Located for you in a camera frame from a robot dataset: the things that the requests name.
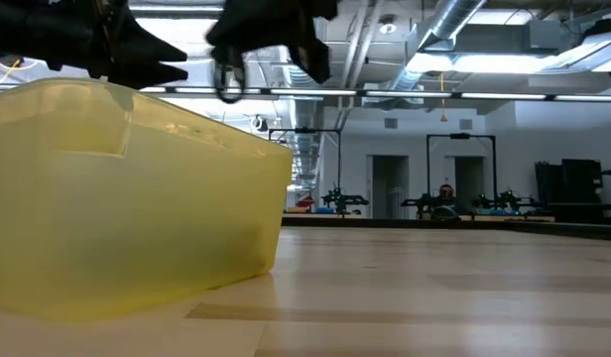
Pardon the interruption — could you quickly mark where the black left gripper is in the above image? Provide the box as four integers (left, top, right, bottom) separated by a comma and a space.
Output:
0, 0, 190, 91

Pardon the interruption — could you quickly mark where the black table edge rail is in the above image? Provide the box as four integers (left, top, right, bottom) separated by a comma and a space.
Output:
281, 213, 611, 243

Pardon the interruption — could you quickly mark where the person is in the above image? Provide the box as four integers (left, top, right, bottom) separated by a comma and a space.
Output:
436, 182, 458, 209

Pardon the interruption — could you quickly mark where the yellow hanging cord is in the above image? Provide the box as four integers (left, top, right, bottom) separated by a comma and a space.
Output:
437, 71, 448, 123

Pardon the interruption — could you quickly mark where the long ceiling light strip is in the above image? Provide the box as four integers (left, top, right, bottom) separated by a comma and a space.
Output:
139, 85, 611, 103

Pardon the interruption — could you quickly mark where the translucent yellow plastic bin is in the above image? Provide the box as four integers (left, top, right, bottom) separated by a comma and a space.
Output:
0, 76, 294, 323

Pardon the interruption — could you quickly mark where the black USB cable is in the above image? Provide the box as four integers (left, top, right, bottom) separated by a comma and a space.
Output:
211, 47, 248, 104

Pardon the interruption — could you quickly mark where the black round object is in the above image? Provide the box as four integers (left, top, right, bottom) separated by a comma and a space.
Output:
428, 204, 461, 222

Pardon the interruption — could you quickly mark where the black cabinet stack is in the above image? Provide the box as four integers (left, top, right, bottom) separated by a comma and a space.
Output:
534, 158, 604, 205

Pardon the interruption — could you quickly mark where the black station frame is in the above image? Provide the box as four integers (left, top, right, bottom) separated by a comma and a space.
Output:
426, 132, 498, 209
268, 127, 342, 217

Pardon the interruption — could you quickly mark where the silver ribbed ceiling duct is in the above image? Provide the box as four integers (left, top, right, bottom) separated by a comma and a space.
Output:
273, 47, 329, 189

